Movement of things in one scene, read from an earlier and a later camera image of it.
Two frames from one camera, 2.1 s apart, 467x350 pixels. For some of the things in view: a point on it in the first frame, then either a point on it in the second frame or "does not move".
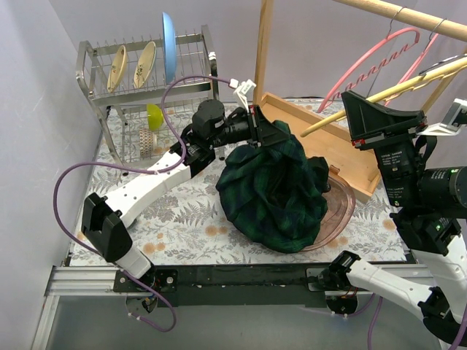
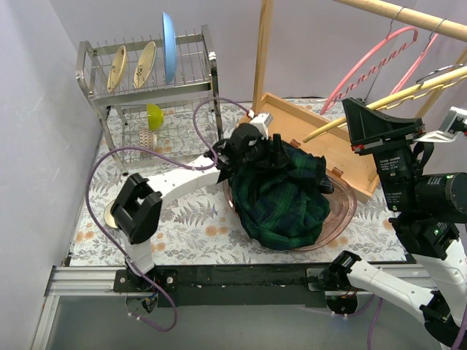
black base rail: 229,285 does not move
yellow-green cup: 155,117 does not move
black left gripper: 253,124 to 268,152
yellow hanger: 423,79 to 423,89
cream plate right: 144,64 does not move
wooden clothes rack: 325,135 does not move
